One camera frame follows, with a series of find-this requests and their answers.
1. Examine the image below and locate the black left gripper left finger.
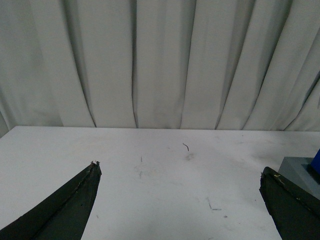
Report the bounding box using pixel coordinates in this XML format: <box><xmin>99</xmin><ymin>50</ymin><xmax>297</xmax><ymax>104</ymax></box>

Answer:
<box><xmin>0</xmin><ymin>161</ymin><xmax>102</xmax><ymax>240</ymax></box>

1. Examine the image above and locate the gray cube base with hole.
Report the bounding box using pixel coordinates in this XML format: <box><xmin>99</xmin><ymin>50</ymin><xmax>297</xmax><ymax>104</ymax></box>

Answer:
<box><xmin>278</xmin><ymin>156</ymin><xmax>320</xmax><ymax>199</ymax></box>

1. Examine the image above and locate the blue block with knob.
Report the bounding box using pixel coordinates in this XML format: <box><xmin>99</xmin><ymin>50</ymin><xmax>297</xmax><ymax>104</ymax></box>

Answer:
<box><xmin>309</xmin><ymin>149</ymin><xmax>320</xmax><ymax>175</ymax></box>

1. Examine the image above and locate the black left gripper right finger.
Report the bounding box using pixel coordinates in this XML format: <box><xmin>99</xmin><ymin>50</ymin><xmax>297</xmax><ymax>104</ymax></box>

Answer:
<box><xmin>259</xmin><ymin>166</ymin><xmax>320</xmax><ymax>240</ymax></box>

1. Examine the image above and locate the white pleated curtain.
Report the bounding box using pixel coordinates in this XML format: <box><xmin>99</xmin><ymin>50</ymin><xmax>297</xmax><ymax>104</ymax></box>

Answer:
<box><xmin>0</xmin><ymin>0</ymin><xmax>320</xmax><ymax>135</ymax></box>

